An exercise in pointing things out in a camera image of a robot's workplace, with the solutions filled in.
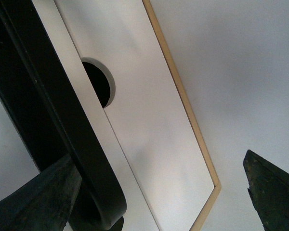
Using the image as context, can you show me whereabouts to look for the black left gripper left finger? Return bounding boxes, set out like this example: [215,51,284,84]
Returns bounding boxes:
[0,155,81,231]

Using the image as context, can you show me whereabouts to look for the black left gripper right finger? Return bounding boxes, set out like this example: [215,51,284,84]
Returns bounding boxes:
[243,150,289,231]

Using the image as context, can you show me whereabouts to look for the white drawer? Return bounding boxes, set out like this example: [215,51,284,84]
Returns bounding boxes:
[0,0,161,231]
[56,0,215,231]

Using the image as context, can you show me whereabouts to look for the wooden drawer cabinet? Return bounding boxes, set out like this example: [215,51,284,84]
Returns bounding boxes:
[142,0,222,231]

